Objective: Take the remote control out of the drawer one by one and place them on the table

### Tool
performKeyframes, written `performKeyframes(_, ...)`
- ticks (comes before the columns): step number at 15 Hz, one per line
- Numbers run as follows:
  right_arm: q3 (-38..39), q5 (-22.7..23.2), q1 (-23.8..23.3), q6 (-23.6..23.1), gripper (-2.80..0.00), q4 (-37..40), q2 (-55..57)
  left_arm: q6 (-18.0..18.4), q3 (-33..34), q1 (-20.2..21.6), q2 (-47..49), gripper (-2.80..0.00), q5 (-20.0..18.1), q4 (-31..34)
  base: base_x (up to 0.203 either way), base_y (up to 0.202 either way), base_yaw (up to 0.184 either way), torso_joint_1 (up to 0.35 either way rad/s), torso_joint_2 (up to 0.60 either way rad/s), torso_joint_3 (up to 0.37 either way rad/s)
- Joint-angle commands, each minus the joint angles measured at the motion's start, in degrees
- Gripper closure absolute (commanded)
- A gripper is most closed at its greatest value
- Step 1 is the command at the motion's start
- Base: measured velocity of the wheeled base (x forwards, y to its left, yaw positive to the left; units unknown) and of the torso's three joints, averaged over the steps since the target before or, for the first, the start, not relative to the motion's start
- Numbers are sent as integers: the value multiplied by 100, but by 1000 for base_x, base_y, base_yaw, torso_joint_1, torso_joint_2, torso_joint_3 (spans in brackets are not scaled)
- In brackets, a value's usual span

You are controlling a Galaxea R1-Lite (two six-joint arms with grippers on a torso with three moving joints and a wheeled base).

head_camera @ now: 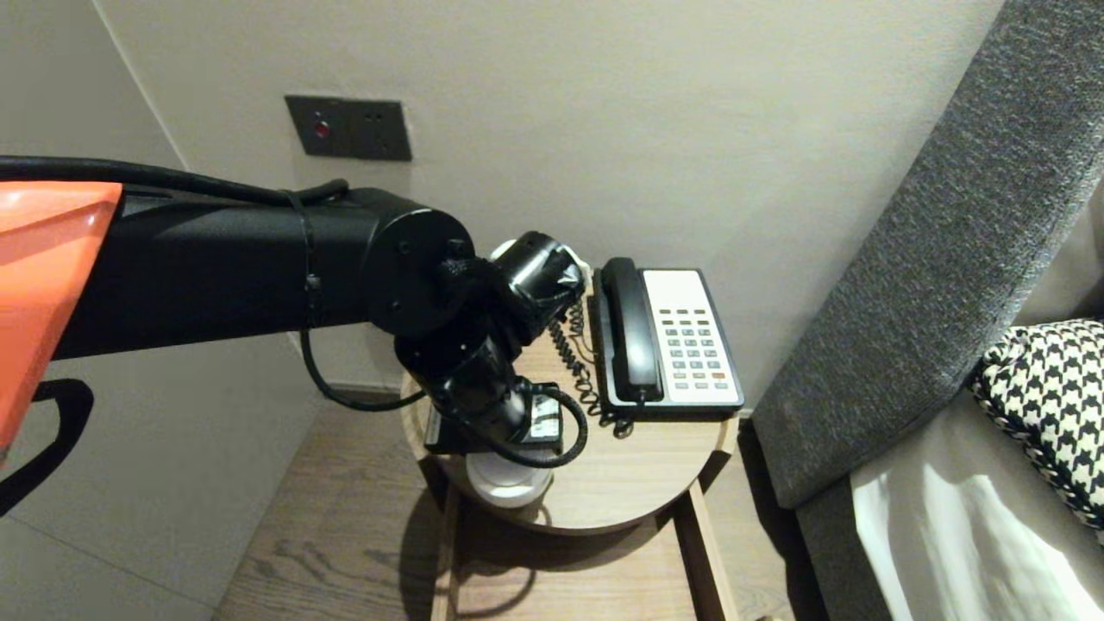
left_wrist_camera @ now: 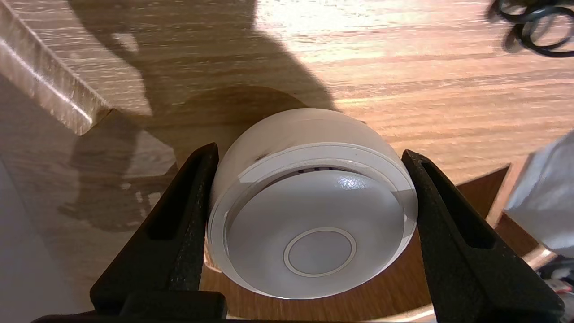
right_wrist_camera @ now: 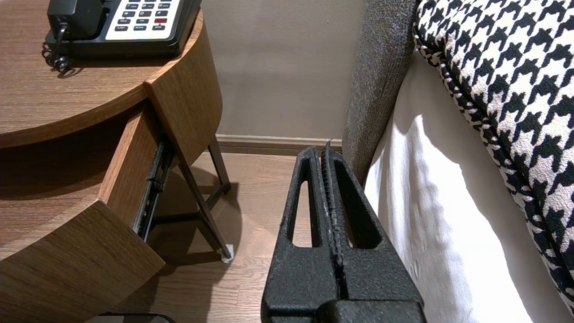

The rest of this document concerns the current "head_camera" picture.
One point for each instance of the black white houndstooth pillow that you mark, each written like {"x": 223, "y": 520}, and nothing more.
{"x": 1052, "y": 397}

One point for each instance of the round wooden bedside table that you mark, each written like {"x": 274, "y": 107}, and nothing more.
{"x": 638, "y": 466}

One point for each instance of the curved wooden table drawer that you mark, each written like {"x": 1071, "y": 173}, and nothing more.
{"x": 586, "y": 586}

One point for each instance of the black telephone handset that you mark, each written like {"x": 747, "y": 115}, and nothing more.
{"x": 631, "y": 336}

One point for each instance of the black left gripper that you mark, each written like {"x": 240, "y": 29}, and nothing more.
{"x": 466, "y": 435}

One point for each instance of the beige wall socket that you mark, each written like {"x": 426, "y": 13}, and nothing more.
{"x": 382, "y": 312}

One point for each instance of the dark wall switch panel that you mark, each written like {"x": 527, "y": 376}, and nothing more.
{"x": 349, "y": 128}

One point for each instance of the white left wrist camera unit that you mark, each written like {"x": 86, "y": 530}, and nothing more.
{"x": 582, "y": 267}

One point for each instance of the grey fabric bed headboard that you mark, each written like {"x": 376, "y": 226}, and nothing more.
{"x": 931, "y": 259}

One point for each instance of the white round smart speaker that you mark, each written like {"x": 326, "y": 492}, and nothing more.
{"x": 509, "y": 483}

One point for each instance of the white bed sheet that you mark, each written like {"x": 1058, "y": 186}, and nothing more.
{"x": 949, "y": 535}

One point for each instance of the black and white desk telephone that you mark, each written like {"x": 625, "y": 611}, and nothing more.
{"x": 694, "y": 345}

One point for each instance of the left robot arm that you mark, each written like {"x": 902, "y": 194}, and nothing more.
{"x": 216, "y": 267}

